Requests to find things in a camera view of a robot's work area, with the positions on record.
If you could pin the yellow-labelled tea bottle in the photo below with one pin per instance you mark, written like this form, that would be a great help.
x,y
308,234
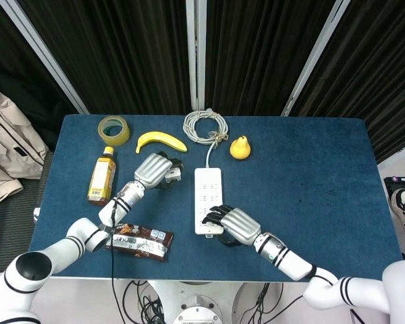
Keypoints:
x,y
102,179

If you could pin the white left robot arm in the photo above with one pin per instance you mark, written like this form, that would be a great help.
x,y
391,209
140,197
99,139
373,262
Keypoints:
x,y
87,233

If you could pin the blue table mat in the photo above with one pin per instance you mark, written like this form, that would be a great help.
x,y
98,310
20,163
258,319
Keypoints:
x,y
290,175

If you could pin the black box with stickers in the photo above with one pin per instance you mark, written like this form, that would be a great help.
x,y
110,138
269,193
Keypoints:
x,y
400,184

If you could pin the white frame post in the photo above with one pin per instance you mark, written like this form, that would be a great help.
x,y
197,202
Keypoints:
x,y
44,54
314,57
195,54

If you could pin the clear packing tape roll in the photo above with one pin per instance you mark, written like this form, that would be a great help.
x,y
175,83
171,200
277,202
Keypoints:
x,y
114,136

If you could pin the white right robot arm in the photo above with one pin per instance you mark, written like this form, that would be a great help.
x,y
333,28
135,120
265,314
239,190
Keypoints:
x,y
307,270

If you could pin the white power strip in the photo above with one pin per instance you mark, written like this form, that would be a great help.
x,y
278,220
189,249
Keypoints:
x,y
207,189

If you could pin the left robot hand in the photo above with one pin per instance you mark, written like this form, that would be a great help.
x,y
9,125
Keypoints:
x,y
155,170

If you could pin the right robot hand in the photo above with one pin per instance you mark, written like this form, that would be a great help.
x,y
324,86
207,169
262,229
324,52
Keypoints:
x,y
234,224

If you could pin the white plug adapter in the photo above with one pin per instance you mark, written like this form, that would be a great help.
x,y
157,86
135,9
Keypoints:
x,y
174,174

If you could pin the brown snack packet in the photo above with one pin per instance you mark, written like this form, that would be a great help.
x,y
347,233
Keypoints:
x,y
145,243

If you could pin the yellow banana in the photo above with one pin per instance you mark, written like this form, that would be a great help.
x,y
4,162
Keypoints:
x,y
162,141

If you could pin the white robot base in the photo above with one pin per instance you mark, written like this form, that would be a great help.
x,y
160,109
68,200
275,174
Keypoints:
x,y
197,303

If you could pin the beige jacket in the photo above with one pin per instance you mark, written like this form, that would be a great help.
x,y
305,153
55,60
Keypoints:
x,y
6,148

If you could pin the yellow pear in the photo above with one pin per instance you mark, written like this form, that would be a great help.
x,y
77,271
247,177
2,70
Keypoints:
x,y
240,149

